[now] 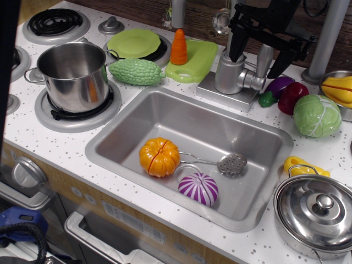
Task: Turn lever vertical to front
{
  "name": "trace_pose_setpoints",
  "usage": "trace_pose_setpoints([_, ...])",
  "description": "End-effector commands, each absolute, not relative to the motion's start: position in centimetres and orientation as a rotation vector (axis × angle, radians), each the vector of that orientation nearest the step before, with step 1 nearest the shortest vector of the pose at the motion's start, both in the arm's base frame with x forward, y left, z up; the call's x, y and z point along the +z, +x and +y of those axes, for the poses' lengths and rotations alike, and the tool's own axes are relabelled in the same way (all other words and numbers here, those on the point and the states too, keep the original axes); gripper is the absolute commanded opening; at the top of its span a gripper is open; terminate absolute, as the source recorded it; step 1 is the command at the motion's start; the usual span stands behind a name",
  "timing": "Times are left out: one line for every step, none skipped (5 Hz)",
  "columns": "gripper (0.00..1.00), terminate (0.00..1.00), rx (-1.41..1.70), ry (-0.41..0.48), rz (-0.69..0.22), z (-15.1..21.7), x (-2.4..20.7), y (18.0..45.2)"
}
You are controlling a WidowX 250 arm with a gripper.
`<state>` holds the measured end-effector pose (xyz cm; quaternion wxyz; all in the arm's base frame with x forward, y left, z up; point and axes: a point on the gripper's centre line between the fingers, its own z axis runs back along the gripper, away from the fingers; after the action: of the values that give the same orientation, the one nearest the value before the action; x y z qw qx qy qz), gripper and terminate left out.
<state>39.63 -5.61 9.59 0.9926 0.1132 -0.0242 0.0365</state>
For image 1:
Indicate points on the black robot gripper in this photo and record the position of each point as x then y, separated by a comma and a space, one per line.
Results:
274, 26

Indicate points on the silver faucet lever handle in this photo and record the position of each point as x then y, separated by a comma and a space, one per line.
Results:
264, 60

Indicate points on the purple toy eggplant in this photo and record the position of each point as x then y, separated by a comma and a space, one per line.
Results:
274, 91

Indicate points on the clear hanging ladle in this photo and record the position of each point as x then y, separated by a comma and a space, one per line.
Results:
221, 19

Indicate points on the silver toy faucet base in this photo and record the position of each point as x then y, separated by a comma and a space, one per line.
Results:
232, 85

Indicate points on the dark red toy pepper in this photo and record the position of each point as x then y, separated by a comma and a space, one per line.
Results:
290, 96

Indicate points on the green plastic cutting board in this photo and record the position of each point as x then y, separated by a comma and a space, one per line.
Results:
201, 55

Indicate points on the silver support pole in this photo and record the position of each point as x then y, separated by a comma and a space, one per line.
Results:
326, 42

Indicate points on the yellow toy squash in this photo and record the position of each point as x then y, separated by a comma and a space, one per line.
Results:
338, 89

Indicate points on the green toy cabbage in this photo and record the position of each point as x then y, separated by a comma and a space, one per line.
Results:
317, 116

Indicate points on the orange toy carrot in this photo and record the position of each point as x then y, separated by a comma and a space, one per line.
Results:
178, 54

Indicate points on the silver faucet spout pipe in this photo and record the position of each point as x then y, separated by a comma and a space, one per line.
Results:
178, 13

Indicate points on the back right stove burner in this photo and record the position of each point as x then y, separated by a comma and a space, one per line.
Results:
160, 57

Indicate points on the stainless steel sink basin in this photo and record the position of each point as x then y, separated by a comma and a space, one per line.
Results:
207, 132

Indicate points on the yellow toy banana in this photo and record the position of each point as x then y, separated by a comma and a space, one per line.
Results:
296, 166

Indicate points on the metal slotted skimmer spoon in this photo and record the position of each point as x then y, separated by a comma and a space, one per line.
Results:
230, 164

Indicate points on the green plastic plate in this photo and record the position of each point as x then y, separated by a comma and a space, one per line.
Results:
134, 43

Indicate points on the green toy bitter gourd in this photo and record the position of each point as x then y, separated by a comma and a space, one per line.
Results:
136, 71

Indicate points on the silver stove knob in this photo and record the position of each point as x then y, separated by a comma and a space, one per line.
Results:
111, 26

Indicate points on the orange toy pumpkin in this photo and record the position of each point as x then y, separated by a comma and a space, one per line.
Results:
159, 157

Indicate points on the purple striped toy onion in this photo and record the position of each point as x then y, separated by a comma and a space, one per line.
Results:
199, 187

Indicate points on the lidded stainless steel pot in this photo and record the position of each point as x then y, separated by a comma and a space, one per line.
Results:
313, 216

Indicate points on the tall stainless steel pot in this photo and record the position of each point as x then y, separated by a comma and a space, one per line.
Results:
75, 75

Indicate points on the front stove burner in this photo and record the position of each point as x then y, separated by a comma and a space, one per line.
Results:
43, 113

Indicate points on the back left stove burner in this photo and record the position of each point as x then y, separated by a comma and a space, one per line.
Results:
56, 26

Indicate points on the left edge stove burner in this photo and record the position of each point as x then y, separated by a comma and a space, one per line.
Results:
21, 63

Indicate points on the silver oven dial knob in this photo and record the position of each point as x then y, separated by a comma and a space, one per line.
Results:
29, 178

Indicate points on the grey oven door handle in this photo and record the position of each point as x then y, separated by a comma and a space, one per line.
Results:
100, 252

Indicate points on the blue clamp with black cable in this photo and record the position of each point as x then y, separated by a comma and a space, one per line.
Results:
24, 225

